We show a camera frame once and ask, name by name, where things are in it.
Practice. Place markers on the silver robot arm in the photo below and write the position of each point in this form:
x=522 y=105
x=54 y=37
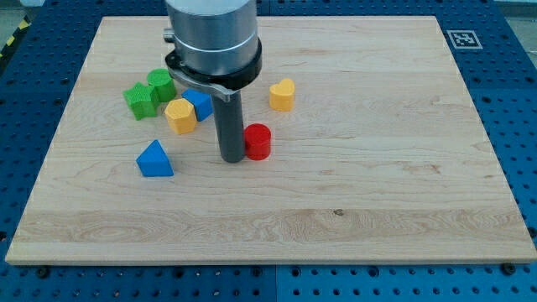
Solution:
x=217 y=48

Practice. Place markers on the blue cube block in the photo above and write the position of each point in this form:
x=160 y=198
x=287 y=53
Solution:
x=201 y=102

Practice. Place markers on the green star block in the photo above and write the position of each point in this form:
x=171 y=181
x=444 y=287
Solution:
x=142 y=100

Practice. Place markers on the red cylinder block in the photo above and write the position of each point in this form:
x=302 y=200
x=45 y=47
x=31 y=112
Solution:
x=257 y=141

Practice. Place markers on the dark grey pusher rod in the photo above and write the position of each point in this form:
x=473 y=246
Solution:
x=229 y=127

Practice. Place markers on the yellow heart block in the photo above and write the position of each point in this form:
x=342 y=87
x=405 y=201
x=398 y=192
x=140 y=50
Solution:
x=282 y=95

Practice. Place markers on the yellow hexagon block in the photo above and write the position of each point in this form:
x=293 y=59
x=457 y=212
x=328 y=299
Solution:
x=181 y=116

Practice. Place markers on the light wooden board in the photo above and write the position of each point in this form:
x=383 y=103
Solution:
x=382 y=160

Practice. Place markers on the blue triangle block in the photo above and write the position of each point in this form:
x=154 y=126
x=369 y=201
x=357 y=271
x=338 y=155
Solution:
x=154 y=162

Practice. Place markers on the green cylinder block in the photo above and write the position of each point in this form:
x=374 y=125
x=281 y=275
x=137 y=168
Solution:
x=163 y=83

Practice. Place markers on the white fiducial marker tag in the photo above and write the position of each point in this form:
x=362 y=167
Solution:
x=464 y=39

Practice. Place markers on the black bolt left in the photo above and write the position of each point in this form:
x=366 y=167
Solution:
x=42 y=272

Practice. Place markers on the black bolt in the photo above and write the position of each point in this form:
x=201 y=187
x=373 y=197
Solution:
x=42 y=272
x=508 y=269

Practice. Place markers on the black bolt right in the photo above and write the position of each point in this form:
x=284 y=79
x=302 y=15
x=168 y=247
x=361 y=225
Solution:
x=508 y=269

